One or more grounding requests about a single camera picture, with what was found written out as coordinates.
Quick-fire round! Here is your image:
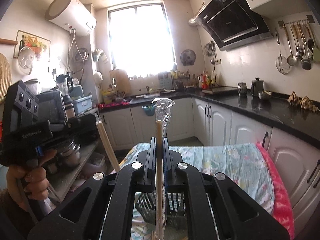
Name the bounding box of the black microwave oven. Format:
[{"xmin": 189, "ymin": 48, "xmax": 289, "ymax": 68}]
[{"xmin": 36, "ymin": 90, "xmax": 68, "ymax": 124}]

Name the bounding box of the white water heater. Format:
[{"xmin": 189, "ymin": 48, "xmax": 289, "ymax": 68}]
[{"xmin": 45, "ymin": 0, "xmax": 97, "ymax": 36}]

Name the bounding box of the steel pot on shelf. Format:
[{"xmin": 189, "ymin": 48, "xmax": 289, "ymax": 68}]
[{"xmin": 56, "ymin": 139, "xmax": 81, "ymax": 168}]

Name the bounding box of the black range hood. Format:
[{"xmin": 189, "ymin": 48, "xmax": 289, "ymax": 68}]
[{"xmin": 195, "ymin": 0, "xmax": 273, "ymax": 51}]

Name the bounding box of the teal hanging bin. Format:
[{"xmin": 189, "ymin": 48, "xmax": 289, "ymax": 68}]
[{"xmin": 142, "ymin": 105, "xmax": 156, "ymax": 116}]

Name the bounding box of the floral light blue cloth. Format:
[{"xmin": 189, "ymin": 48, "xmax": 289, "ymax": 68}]
[{"xmin": 118, "ymin": 142, "xmax": 276, "ymax": 240}]

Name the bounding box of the wooden cutting board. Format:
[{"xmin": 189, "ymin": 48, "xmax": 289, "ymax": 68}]
[{"xmin": 110, "ymin": 69, "xmax": 132, "ymax": 95}]

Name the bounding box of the dark green utensil basket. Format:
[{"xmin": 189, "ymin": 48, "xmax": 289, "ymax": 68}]
[{"xmin": 134, "ymin": 192, "xmax": 187, "ymax": 230}]

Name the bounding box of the dark steel kettle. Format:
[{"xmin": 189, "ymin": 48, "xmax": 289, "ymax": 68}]
[{"xmin": 251, "ymin": 77, "xmax": 264, "ymax": 96}]

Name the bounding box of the steel teapot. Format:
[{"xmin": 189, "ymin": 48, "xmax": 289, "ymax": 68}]
[{"xmin": 238, "ymin": 81, "xmax": 247, "ymax": 97}]

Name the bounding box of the dried ginger pile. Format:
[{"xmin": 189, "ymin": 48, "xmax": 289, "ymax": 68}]
[{"xmin": 287, "ymin": 92, "xmax": 319, "ymax": 113}]

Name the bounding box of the steel ladle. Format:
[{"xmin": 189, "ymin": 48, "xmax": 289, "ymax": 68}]
[{"xmin": 283, "ymin": 25, "xmax": 297, "ymax": 66}]

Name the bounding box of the black blender jug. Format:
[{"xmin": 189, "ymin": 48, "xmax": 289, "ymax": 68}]
[{"xmin": 56, "ymin": 74, "xmax": 75, "ymax": 119}]

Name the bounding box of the red condiment bottle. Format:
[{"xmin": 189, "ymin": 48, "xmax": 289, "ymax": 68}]
[{"xmin": 201, "ymin": 72, "xmax": 210, "ymax": 89}]

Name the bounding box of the blue plastic box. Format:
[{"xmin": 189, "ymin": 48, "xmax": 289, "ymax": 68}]
[{"xmin": 73, "ymin": 95, "xmax": 92, "ymax": 115}]

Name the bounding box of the pink towel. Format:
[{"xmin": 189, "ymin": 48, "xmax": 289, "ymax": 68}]
[{"xmin": 256, "ymin": 143, "xmax": 295, "ymax": 239}]

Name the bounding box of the black wall fan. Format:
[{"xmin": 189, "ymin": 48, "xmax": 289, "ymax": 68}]
[{"xmin": 180, "ymin": 49, "xmax": 196, "ymax": 66}]

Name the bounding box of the wire mesh skimmer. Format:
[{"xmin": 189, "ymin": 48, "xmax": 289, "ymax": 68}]
[{"xmin": 274, "ymin": 28, "xmax": 290, "ymax": 75}]

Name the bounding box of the person's left hand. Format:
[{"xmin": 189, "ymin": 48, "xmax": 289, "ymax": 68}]
[{"xmin": 7, "ymin": 149, "xmax": 57, "ymax": 211}]

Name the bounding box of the framed fruit picture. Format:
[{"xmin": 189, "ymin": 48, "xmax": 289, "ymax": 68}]
[{"xmin": 14, "ymin": 30, "xmax": 51, "ymax": 61}]

